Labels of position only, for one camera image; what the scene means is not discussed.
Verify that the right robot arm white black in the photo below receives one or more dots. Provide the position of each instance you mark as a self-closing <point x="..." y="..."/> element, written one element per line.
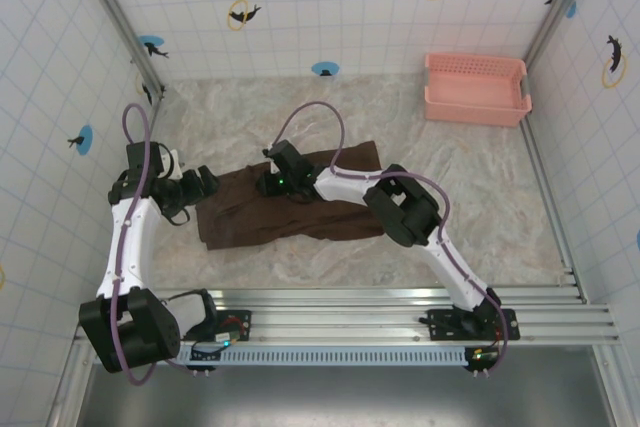
<point x="450" y="257"/>

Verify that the blue oval fin sticker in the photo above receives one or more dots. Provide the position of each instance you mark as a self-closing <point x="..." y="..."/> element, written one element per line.
<point x="325" y="69"/>

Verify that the aluminium corner post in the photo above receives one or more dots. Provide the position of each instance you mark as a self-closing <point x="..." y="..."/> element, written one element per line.
<point x="562" y="2"/>
<point x="117" y="17"/>

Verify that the pink plastic basket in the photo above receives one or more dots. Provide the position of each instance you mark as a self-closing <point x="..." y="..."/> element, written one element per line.
<point x="475" y="92"/>

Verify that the right green circuit board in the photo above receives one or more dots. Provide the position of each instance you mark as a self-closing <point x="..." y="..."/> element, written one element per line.
<point x="484" y="356"/>

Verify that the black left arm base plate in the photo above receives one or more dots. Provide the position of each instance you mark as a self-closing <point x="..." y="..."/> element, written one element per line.
<point x="247" y="319"/>

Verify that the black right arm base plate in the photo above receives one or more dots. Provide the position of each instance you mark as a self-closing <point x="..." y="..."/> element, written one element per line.
<point x="440" y="332"/>

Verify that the seal sticker blue circle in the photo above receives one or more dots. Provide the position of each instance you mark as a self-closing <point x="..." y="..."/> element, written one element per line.
<point x="84" y="139"/>

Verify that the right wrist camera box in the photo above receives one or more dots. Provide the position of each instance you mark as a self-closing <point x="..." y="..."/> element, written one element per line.
<point x="270" y="157"/>

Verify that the green circuit board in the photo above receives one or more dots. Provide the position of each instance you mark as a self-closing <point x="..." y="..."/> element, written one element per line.
<point x="226" y="339"/>
<point x="484" y="356"/>

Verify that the grey metal front panel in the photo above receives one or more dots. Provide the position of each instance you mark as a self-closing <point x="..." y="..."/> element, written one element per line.
<point x="350" y="397"/>

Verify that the brown long pants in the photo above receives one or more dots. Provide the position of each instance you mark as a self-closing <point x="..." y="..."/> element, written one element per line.
<point x="280" y="222"/>

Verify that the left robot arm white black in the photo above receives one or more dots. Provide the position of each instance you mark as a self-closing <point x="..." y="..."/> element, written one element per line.
<point x="130" y="247"/>

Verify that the aluminium side rail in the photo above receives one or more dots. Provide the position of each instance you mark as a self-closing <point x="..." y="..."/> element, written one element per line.
<point x="142" y="137"/>
<point x="542" y="177"/>

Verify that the aluminium front rail frame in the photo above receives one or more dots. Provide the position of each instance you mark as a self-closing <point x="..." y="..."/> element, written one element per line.
<point x="350" y="319"/>

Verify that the left green circuit board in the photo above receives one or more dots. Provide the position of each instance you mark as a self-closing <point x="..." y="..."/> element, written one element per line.
<point x="226" y="339"/>

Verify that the shark sticker blue circle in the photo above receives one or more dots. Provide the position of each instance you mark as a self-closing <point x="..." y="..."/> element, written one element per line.
<point x="152" y="44"/>

